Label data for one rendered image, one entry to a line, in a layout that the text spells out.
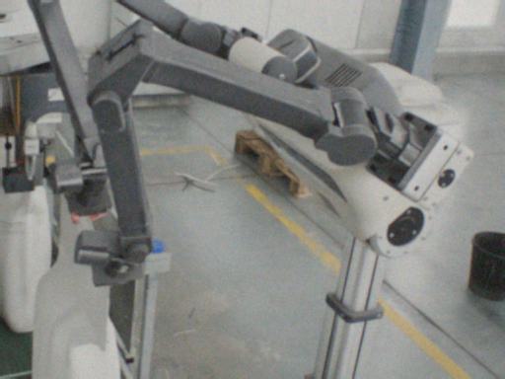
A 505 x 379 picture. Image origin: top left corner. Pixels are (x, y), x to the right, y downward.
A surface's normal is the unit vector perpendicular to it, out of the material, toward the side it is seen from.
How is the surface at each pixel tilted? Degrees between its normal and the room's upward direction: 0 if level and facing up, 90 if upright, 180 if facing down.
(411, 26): 90
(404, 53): 90
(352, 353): 90
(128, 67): 117
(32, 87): 90
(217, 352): 0
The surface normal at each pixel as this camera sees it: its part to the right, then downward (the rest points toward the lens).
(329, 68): -0.52, -0.64
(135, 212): 0.10, 0.71
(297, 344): 0.09, -0.91
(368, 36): 0.38, 0.41
